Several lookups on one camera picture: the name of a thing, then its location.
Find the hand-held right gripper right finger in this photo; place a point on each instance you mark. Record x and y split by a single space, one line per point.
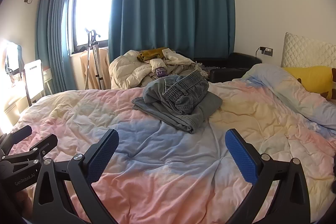
241 158

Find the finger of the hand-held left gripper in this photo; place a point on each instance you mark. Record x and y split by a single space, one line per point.
44 144
18 134

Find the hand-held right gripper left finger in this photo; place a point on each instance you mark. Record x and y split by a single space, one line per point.
101 155

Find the grey fleece garment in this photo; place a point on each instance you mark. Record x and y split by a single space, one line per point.
213 104

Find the blue denim jeans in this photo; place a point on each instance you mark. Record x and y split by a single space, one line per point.
181 90

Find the white chair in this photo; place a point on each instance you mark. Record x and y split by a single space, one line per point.
34 77

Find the pastel patterned duvet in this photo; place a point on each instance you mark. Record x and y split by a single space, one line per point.
162 174

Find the vanity mirror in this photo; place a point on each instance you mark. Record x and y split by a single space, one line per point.
11 56

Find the cream puffer jacket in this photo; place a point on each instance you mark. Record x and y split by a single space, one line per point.
126 69

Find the black leather sofa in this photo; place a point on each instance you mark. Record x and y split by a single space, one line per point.
231 66

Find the garment steamer stand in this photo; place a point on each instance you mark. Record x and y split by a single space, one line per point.
94 56

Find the yellow pillow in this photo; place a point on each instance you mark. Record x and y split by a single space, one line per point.
312 77

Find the narrow teal curtain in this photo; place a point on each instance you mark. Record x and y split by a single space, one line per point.
52 29

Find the mustard yellow garment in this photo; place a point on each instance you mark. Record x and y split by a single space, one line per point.
152 54

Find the quilted cream headboard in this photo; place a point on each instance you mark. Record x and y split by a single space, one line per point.
304 52

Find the window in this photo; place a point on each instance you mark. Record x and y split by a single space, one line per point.
92 8

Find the wide teal curtain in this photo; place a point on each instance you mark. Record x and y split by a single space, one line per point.
170 8

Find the wall outlet with charger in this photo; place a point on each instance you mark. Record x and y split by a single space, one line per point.
266 50

